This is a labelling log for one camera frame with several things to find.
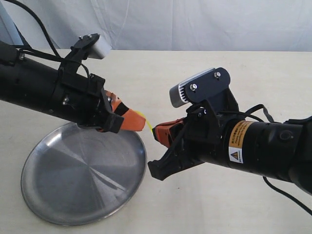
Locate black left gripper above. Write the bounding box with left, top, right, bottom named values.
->
left=52, top=73, right=146, bottom=133

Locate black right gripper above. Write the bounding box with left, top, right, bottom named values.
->
left=148, top=101, right=234, bottom=181

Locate thin yellow stick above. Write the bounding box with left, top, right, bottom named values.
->
left=136, top=111, right=153, bottom=132

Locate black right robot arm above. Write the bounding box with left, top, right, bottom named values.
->
left=148, top=100, right=312, bottom=193

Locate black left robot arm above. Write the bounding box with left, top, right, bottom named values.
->
left=0, top=42, right=146, bottom=133

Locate round stainless steel plate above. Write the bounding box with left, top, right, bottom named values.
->
left=20, top=122, right=147, bottom=226

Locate white backdrop cloth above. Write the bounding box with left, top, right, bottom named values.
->
left=0, top=0, right=312, bottom=52

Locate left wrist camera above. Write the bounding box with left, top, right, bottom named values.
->
left=71, top=33, right=112, bottom=60

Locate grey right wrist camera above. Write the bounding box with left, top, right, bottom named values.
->
left=169, top=67, right=231, bottom=108

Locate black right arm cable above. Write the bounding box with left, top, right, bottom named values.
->
left=243, top=104, right=312, bottom=220

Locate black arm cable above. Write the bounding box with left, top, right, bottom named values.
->
left=4, top=0, right=91, bottom=78
left=243, top=104, right=312, bottom=220

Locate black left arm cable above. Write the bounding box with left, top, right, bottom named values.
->
left=4, top=0, right=91, bottom=78

